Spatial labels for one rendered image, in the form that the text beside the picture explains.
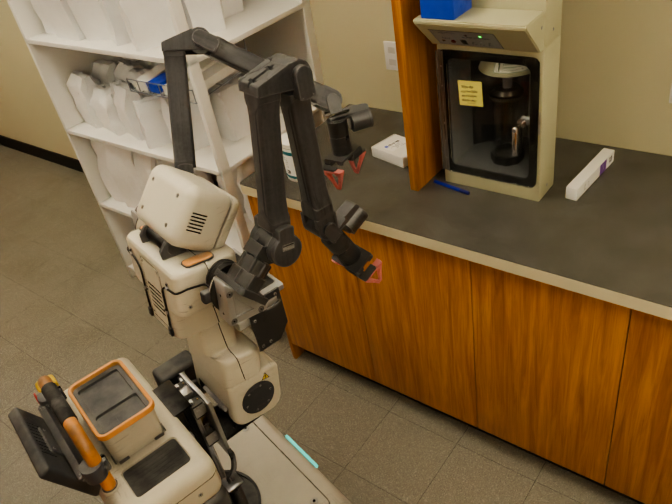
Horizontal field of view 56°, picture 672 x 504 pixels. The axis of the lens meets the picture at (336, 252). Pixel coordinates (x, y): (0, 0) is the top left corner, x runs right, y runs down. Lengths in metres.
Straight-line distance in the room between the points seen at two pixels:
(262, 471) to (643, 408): 1.18
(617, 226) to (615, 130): 0.49
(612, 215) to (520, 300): 0.36
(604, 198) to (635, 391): 0.56
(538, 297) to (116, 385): 1.16
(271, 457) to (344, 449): 0.41
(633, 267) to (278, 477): 1.26
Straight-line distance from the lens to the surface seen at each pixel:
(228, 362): 1.70
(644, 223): 1.97
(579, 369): 2.00
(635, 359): 1.89
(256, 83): 1.29
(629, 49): 2.22
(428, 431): 2.58
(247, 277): 1.41
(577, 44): 2.27
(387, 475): 2.48
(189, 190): 1.45
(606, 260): 1.82
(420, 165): 2.09
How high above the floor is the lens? 2.05
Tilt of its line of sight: 36 degrees down
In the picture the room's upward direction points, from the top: 11 degrees counter-clockwise
